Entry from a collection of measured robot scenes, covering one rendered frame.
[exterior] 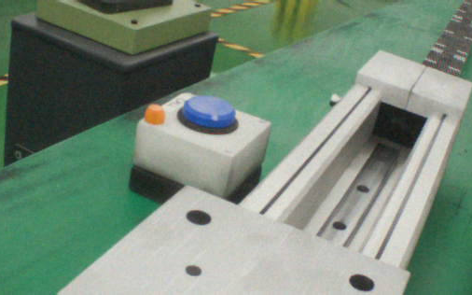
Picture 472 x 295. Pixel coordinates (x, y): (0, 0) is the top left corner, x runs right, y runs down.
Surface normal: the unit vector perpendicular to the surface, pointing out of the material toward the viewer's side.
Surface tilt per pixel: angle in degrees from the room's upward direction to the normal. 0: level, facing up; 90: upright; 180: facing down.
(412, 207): 0
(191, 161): 90
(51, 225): 0
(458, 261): 0
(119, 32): 90
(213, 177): 90
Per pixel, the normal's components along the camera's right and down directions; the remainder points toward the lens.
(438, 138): 0.18, -0.88
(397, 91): -0.41, 0.35
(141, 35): 0.84, 0.37
